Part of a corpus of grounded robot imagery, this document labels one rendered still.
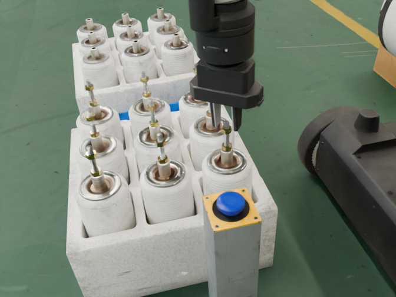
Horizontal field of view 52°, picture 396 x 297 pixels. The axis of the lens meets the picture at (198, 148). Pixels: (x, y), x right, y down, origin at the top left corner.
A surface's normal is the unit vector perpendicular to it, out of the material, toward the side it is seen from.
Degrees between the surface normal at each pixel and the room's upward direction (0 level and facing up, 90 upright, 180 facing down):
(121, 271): 90
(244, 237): 90
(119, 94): 90
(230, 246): 90
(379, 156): 0
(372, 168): 0
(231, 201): 0
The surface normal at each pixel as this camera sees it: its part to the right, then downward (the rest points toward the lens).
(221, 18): -0.14, -0.11
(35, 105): -0.06, -0.78
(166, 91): 0.26, 0.59
